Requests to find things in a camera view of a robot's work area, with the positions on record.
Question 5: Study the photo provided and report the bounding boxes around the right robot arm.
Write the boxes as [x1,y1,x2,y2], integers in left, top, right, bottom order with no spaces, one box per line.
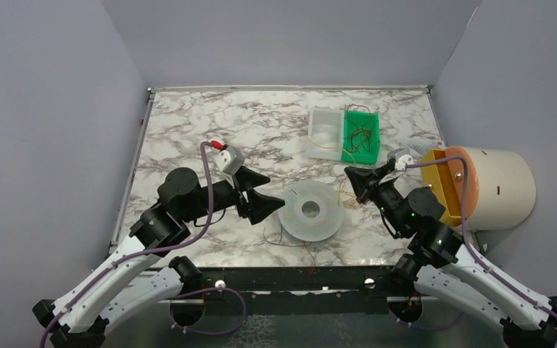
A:
[344,159,557,347]

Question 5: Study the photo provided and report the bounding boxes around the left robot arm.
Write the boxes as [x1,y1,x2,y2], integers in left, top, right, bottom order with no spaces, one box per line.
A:
[33,167,285,347]

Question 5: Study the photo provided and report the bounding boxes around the green plastic bin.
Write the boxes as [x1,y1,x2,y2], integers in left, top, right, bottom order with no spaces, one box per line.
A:
[341,110,381,165]

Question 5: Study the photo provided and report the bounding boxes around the white paper label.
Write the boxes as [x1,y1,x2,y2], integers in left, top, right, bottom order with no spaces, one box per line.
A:
[397,138,446,158]

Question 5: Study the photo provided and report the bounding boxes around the white perforated filament spool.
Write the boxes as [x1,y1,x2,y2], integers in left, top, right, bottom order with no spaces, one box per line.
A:
[278,180,344,242]

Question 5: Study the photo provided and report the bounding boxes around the white translucent plastic bin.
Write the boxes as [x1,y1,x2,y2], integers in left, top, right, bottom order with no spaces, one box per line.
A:
[305,108,345,162]

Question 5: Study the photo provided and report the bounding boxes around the white and orange cylinder container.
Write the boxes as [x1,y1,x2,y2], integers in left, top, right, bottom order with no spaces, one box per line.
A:
[420,146,536,231]

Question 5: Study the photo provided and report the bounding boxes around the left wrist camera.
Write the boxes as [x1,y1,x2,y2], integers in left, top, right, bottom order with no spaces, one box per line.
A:
[214,146,244,175]

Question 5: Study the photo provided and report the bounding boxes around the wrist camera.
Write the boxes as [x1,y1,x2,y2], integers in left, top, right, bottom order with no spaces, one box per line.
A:
[214,146,244,175]
[387,148,415,171]

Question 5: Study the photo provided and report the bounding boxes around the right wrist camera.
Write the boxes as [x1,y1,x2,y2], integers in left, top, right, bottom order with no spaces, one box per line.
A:
[387,148,415,171]

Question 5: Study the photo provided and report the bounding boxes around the thin black wire on table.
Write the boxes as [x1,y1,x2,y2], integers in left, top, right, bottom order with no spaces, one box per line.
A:
[263,225,308,248]

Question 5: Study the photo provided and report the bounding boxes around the thin red wire on table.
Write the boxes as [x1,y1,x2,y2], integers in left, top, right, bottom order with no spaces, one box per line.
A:
[303,242,318,280]

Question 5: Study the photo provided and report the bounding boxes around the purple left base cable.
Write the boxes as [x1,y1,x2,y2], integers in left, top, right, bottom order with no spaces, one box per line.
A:
[170,286,249,337]

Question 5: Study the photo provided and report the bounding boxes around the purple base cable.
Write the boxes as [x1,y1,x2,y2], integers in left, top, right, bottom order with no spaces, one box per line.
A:
[170,286,249,337]
[387,293,467,333]

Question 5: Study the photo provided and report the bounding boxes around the black mounting rail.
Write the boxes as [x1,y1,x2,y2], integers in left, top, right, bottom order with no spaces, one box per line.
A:
[164,266,425,320]

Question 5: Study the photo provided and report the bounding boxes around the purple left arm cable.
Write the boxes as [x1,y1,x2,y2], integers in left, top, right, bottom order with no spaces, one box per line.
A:
[38,140,224,348]

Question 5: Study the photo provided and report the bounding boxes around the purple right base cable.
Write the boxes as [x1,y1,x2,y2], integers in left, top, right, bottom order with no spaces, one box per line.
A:
[387,293,467,333]

